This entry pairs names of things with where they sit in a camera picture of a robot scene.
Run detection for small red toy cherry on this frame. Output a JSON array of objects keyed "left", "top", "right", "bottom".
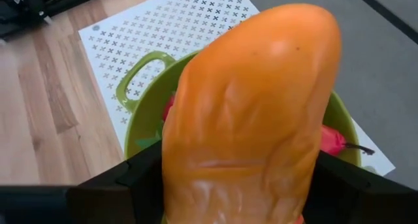
[{"left": 319, "top": 125, "right": 376, "bottom": 157}]

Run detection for white perforated shelf riser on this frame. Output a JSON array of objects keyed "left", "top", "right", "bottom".
[{"left": 78, "top": 0, "right": 396, "bottom": 176}]

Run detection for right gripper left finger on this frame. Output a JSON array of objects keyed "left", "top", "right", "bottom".
[{"left": 0, "top": 140, "right": 164, "bottom": 224}]

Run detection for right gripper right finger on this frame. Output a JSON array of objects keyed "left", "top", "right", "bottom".
[{"left": 302, "top": 150, "right": 418, "bottom": 224}]

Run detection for green plastic colander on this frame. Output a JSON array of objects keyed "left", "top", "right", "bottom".
[{"left": 116, "top": 50, "right": 362, "bottom": 168}]

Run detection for orange toy mango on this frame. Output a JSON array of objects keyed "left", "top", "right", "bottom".
[{"left": 161, "top": 3, "right": 343, "bottom": 224}]

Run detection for large red toy strawberry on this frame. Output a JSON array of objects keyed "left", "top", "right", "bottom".
[{"left": 162, "top": 93, "right": 176, "bottom": 123}]

